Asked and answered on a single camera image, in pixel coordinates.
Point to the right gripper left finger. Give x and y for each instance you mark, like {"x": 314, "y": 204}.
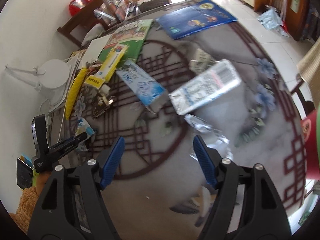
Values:
{"x": 55, "y": 215}

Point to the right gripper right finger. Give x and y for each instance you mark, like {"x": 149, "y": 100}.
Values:
{"x": 263, "y": 215}

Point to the blue white snack wrapper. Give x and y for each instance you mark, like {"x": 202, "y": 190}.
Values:
{"x": 83, "y": 129}

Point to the dark brown snack box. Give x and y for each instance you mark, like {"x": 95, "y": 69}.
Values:
{"x": 101, "y": 103}

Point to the red green trash bin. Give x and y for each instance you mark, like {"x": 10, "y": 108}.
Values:
{"x": 310, "y": 129}

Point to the yellow corn-shaped toy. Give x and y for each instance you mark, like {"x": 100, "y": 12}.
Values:
{"x": 73, "y": 92}

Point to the white desk lamp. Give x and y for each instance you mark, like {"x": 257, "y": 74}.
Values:
{"x": 50, "y": 79}

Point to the crumpled silver foil wrapper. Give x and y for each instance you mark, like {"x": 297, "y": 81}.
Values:
{"x": 212, "y": 137}

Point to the white paper stack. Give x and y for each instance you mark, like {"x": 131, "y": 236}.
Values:
{"x": 91, "y": 53}

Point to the yellow white tissue pack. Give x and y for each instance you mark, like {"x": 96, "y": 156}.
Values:
{"x": 107, "y": 69}

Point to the white grey milk carton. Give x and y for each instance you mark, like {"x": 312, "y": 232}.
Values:
{"x": 206, "y": 87}

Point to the green magazine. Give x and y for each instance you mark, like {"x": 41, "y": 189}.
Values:
{"x": 132, "y": 35}

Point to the beige checked cloth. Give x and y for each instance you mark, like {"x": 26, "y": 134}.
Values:
{"x": 309, "y": 70}

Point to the wooden chair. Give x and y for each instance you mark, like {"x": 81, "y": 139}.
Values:
{"x": 87, "y": 19}

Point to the light blue plastic bag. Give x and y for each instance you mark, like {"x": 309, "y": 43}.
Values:
{"x": 270, "y": 19}

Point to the blue book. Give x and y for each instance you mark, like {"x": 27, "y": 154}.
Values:
{"x": 194, "y": 18}

